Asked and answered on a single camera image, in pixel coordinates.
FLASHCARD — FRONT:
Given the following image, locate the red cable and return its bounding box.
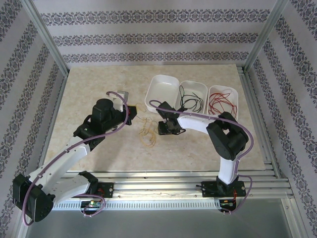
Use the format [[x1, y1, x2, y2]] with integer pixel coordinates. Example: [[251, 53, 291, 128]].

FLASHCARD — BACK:
[[217, 99, 237, 116], [209, 91, 237, 115], [212, 90, 233, 112]]

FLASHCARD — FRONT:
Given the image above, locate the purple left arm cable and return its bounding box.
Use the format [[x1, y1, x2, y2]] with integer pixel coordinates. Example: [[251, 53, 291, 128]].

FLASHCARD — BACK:
[[22, 91, 132, 226]]

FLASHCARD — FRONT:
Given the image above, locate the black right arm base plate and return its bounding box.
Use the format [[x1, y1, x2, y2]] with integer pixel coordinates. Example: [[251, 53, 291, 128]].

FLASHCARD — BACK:
[[202, 180, 247, 198]]

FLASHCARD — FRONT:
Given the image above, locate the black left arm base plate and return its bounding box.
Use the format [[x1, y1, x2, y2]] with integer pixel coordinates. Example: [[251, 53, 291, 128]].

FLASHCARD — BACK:
[[70, 182, 114, 199]]

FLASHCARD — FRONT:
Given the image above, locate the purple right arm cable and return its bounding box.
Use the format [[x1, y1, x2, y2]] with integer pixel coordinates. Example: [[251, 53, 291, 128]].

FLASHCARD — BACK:
[[150, 100, 255, 216]]

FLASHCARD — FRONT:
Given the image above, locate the white slotted cable duct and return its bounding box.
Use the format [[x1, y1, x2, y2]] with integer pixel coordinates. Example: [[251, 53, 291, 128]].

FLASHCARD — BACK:
[[33, 199, 221, 211]]

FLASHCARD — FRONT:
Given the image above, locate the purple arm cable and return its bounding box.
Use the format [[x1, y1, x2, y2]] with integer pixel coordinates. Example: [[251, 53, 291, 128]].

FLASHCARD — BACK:
[[150, 100, 255, 216], [22, 91, 132, 226]]

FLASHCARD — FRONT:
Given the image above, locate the grey metal sheet panel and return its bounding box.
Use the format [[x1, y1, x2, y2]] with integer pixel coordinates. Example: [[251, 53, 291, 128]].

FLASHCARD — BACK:
[[23, 198, 298, 238]]

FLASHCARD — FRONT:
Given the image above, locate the aluminium frame post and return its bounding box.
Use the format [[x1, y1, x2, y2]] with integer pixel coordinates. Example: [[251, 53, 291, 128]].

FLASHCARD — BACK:
[[244, 0, 288, 72], [22, 0, 70, 77]]

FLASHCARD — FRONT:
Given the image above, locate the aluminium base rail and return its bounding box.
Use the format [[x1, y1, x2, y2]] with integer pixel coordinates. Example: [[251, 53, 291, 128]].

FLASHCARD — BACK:
[[24, 170, 292, 199]]

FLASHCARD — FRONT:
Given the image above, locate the aluminium side rail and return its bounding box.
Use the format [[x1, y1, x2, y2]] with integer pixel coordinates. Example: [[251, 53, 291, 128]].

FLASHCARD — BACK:
[[236, 65, 282, 179], [36, 74, 69, 179]]

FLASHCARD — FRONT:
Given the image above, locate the white plastic tray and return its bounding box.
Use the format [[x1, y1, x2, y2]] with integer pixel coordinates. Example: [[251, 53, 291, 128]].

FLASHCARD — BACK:
[[174, 80, 209, 117], [146, 74, 181, 115], [206, 85, 239, 119]]

